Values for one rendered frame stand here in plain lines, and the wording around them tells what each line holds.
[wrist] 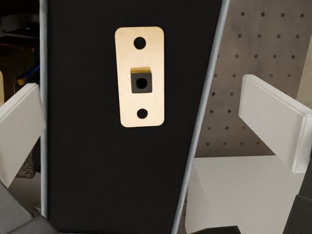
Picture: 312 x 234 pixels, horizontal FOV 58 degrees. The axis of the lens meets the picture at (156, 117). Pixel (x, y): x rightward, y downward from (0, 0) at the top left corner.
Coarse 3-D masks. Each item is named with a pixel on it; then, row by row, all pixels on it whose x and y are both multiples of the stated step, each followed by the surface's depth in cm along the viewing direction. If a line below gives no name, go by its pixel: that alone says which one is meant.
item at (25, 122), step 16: (16, 96) 15; (32, 96) 16; (0, 112) 13; (16, 112) 14; (32, 112) 16; (0, 128) 12; (16, 128) 14; (32, 128) 16; (0, 144) 12; (16, 144) 13; (32, 144) 16; (0, 160) 12; (16, 160) 13; (0, 176) 12
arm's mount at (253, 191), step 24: (192, 168) 79; (216, 168) 77; (240, 168) 77; (264, 168) 77; (288, 168) 78; (192, 192) 80; (216, 192) 67; (240, 192) 67; (264, 192) 67; (288, 192) 68; (192, 216) 80; (216, 216) 60; (240, 216) 60; (264, 216) 60
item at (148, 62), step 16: (128, 32) 22; (144, 32) 22; (160, 32) 22; (128, 48) 22; (144, 48) 22; (160, 48) 22; (128, 64) 23; (144, 64) 23; (160, 64) 23; (128, 80) 23; (160, 80) 23; (128, 96) 24; (144, 96) 24; (160, 96) 24; (128, 112) 24; (160, 112) 25
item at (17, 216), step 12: (0, 192) 8; (0, 204) 7; (12, 204) 7; (0, 216) 7; (12, 216) 7; (24, 216) 7; (0, 228) 7; (12, 228) 7; (24, 228) 6; (36, 228) 6; (48, 228) 6
